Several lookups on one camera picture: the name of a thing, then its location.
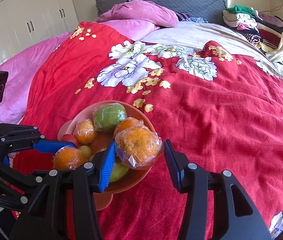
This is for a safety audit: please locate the pile of folded clothes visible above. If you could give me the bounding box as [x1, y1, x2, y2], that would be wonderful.
[222, 4, 283, 53]

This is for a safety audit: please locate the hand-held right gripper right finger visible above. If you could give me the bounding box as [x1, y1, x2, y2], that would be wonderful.
[163, 139, 272, 240]

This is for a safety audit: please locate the pink quilt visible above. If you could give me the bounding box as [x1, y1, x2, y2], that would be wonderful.
[0, 19, 157, 125]

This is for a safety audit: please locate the orange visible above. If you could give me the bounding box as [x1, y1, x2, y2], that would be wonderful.
[114, 117, 144, 134]
[115, 126, 163, 170]
[73, 119, 98, 145]
[53, 146, 88, 170]

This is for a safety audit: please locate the brown longan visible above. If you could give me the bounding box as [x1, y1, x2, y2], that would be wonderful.
[79, 145, 93, 158]

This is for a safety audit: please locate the small red tomato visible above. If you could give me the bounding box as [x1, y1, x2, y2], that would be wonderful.
[61, 134, 79, 148]

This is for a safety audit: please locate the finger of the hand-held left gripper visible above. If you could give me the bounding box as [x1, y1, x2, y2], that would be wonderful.
[0, 124, 77, 154]
[0, 156, 45, 211]

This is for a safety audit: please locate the large green fruit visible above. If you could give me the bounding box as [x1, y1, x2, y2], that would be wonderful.
[108, 156, 130, 183]

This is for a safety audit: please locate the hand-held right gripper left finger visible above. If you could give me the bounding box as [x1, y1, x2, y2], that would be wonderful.
[9, 139, 116, 240]

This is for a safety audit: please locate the terracotta pink plate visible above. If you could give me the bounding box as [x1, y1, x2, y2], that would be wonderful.
[57, 100, 157, 211]

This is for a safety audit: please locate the small green fruit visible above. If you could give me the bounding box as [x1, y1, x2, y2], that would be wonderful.
[92, 103, 128, 132]

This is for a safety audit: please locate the white wardrobe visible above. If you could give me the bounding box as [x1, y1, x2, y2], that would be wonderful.
[0, 0, 79, 72]

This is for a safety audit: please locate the pink pillow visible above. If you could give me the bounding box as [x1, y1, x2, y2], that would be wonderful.
[94, 0, 179, 28]

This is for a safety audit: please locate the grey quilted headboard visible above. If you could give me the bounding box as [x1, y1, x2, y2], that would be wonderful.
[96, 0, 228, 27]

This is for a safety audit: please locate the red floral blanket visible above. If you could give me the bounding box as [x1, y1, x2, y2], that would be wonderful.
[10, 21, 283, 240]

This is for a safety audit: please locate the dark patterned cloth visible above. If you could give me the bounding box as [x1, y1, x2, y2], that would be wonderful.
[175, 11, 209, 23]

